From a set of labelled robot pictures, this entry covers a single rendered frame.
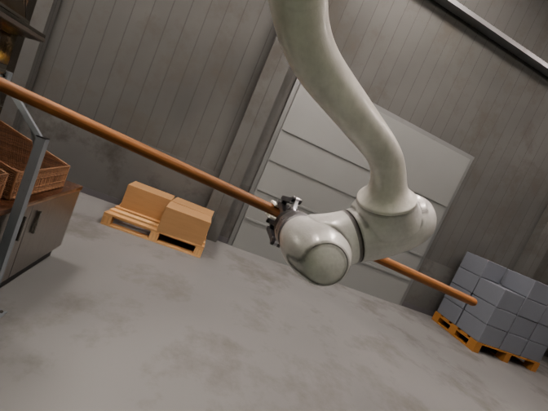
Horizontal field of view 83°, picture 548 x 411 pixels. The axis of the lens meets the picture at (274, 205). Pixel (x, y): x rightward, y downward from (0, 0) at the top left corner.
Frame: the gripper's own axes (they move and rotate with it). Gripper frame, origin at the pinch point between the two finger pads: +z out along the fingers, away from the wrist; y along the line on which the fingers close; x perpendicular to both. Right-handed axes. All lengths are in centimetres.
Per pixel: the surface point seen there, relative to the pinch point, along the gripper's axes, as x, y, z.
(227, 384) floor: 42, 111, 74
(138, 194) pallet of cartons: -74, 81, 301
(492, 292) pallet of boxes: 419, 1, 259
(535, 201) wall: 510, -172, 345
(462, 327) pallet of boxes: 423, 69, 275
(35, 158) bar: -92, 33, 80
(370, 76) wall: 137, -198, 350
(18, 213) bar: -90, 61, 81
